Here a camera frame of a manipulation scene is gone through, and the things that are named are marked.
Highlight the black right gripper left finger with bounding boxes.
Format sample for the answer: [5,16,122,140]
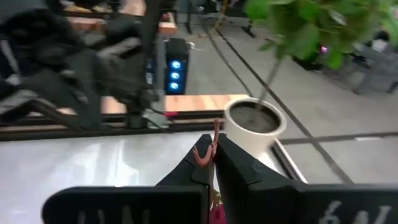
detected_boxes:
[155,134,215,187]

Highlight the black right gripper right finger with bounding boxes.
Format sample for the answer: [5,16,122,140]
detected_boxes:
[216,133,299,224]

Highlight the purple grape bunch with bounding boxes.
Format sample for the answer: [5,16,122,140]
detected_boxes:
[192,118,228,224]

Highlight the white cylindrical plant pot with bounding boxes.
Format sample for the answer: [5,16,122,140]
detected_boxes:
[223,98,287,159]

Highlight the black computer tower blue lights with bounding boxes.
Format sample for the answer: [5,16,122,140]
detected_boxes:
[164,37,190,96]

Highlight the green leafy potted plant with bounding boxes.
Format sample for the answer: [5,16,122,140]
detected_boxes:
[244,0,398,103]

